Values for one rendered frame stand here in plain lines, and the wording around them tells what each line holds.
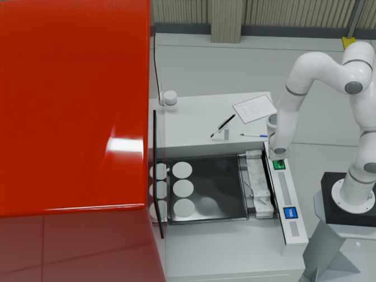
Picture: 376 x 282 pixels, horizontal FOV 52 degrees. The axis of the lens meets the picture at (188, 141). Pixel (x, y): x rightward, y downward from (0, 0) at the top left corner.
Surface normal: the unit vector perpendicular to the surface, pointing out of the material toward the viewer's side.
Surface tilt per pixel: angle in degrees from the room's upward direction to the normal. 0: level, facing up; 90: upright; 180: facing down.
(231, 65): 0
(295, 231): 0
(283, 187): 0
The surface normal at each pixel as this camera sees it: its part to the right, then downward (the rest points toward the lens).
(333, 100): -0.04, -0.62
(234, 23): -0.11, 0.78
